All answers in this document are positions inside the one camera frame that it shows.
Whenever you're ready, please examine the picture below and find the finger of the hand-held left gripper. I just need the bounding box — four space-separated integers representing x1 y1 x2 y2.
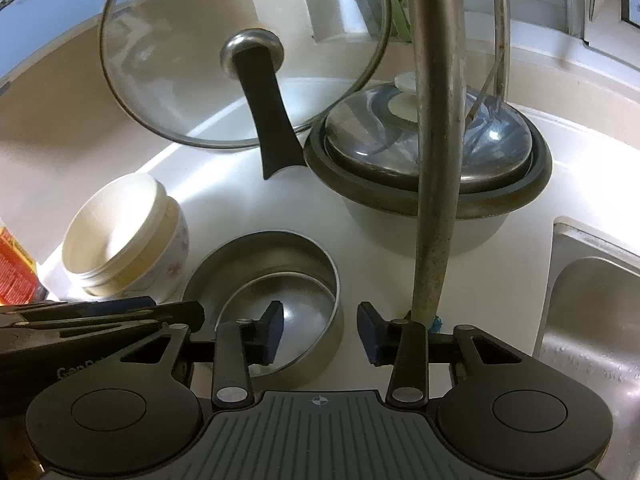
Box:
0 301 206 357
0 296 157 329

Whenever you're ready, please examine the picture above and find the glass lid with black handle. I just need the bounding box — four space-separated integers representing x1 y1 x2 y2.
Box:
97 0 393 182

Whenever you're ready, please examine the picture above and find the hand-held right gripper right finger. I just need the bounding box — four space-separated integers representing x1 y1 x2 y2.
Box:
356 302 523 406

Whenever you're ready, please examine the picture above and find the window frame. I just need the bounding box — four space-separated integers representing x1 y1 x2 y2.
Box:
460 0 640 63

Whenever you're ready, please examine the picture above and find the large steel bowl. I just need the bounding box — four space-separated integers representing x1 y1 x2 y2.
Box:
181 230 346 378

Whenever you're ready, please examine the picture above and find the red-handled soy sauce bottle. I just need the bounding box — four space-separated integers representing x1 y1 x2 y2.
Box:
0 217 46 307

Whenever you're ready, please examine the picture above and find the green object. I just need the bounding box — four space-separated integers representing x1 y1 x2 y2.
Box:
377 0 416 41

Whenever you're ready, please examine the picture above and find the blue and white appliance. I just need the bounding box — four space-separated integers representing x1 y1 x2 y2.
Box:
0 0 177 93

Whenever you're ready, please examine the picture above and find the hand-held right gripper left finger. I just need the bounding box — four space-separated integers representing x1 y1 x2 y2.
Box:
120 300 284 408

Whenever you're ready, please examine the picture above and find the steel sink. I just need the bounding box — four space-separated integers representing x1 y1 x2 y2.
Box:
532 217 640 480

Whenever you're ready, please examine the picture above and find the steel faucet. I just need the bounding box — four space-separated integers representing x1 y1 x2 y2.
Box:
402 0 468 330

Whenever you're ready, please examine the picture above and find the steel pot lid white knob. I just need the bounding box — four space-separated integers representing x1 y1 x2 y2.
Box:
324 72 533 184

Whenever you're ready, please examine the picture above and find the small steel bowl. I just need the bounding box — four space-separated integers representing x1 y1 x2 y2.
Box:
220 271 337 366

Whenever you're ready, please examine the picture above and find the floral white bowl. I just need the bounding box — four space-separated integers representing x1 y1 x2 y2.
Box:
75 195 192 302

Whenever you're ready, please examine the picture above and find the grey cooking pot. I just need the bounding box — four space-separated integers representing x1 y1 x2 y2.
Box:
303 110 553 257

